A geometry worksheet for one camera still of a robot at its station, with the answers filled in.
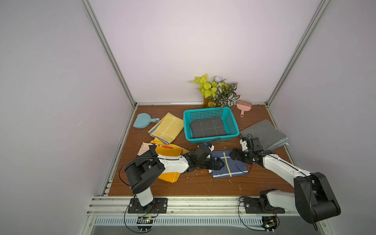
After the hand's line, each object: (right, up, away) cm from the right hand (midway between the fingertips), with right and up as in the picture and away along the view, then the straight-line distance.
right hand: (235, 153), depth 89 cm
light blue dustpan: (-65, +20, +21) cm, 71 cm away
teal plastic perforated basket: (-1, +17, +9) cm, 19 cm away
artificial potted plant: (-12, +38, +2) cm, 40 cm away
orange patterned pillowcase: (-45, +2, +4) cm, 46 cm away
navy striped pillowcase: (-3, -7, -5) cm, 9 cm away
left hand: (-10, -5, -7) cm, 14 cm away
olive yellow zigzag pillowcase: (-45, +14, +15) cm, 50 cm away
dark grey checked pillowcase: (-13, +16, +15) cm, 25 cm away
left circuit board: (-51, -31, -17) cm, 62 cm away
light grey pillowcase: (+27, +9, +9) cm, 30 cm away
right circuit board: (+11, -29, -19) cm, 37 cm away
